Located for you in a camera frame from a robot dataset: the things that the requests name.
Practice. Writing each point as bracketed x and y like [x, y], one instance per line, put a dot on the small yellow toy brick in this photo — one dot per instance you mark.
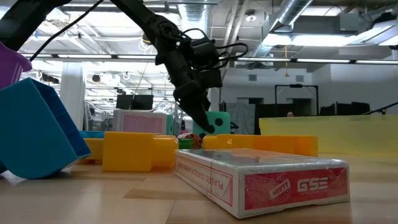
[209, 143]

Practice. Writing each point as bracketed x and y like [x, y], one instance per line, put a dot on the person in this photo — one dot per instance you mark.
[290, 114]

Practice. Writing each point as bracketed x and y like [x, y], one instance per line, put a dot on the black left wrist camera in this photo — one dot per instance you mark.
[205, 53]

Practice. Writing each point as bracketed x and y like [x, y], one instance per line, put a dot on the round ceiling sensor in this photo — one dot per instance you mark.
[250, 17]

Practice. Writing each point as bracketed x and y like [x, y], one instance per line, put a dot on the silver smooth air duct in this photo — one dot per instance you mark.
[289, 12]

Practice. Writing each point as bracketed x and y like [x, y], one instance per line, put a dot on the ceiling light strip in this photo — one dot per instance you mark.
[227, 58]
[264, 59]
[84, 56]
[43, 56]
[376, 62]
[136, 57]
[323, 61]

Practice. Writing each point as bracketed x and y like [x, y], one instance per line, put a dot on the black ceiling camera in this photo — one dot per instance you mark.
[148, 40]

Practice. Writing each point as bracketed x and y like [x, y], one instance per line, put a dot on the purple plastic bucket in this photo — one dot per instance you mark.
[11, 68]

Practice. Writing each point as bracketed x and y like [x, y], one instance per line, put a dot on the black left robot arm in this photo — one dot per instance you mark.
[140, 12]

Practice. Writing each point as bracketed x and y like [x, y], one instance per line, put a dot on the clear rectangular plastic bin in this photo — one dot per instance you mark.
[175, 119]

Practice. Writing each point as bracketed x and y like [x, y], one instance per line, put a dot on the black background stand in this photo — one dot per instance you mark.
[384, 108]

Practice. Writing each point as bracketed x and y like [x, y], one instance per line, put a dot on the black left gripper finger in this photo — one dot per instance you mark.
[196, 109]
[206, 99]

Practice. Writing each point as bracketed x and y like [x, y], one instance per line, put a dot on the wall air vent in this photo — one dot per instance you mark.
[252, 77]
[299, 78]

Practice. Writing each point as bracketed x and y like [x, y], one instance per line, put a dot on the small blue toy brick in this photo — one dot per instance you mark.
[34, 130]

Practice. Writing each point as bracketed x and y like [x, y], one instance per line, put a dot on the grey patterned panel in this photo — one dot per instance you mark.
[244, 116]

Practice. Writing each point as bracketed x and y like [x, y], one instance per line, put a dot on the silver corrugated air duct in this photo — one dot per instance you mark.
[196, 12]

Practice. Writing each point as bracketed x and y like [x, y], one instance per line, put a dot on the small orange square brick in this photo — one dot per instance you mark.
[93, 151]

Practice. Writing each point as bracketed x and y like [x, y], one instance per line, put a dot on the pink boxed card deck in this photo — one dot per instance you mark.
[264, 186]
[140, 123]

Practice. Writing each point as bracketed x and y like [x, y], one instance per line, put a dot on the green toy brick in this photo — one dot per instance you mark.
[186, 144]

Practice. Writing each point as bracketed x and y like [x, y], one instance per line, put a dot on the white building pillar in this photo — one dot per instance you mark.
[72, 93]

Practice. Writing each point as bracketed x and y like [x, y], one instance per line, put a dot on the yellow translucent plastic bin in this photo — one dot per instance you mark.
[342, 133]

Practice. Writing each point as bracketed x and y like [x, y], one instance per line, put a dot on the black background rig frame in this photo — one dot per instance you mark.
[297, 86]

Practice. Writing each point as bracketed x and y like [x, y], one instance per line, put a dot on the large yellow notched brick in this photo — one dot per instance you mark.
[127, 152]
[298, 146]

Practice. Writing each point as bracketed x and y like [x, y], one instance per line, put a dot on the brown toy cylinder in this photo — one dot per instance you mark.
[196, 140]

